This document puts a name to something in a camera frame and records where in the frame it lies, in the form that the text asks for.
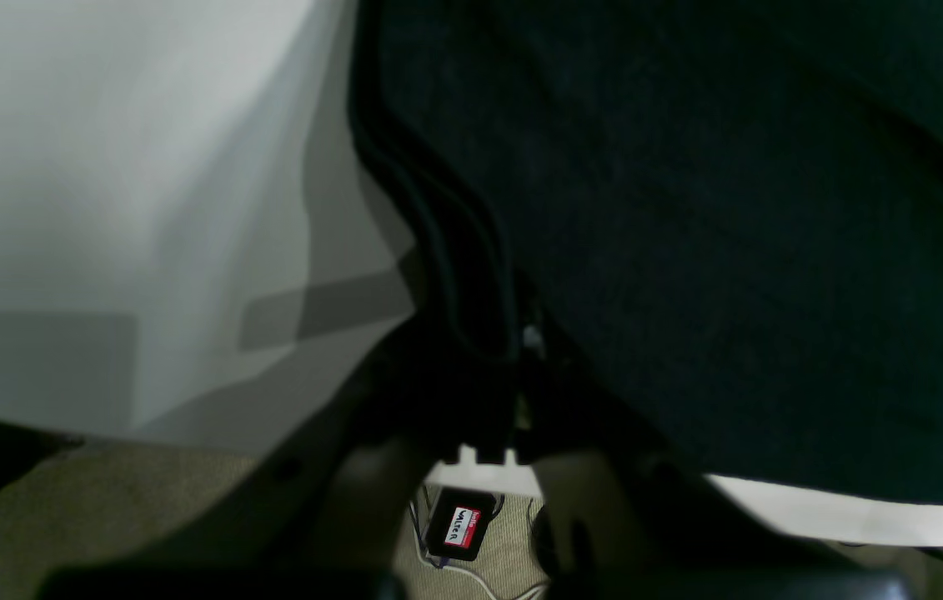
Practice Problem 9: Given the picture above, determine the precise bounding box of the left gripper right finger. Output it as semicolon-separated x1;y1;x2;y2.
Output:
513;324;822;576

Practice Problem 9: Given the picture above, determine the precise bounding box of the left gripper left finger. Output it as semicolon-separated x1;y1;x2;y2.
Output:
129;317;514;571

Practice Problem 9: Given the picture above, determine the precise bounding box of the black T-shirt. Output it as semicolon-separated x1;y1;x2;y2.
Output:
349;1;943;505

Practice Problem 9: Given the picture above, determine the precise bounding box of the black power adapter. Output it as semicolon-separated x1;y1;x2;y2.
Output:
423;487;504;563

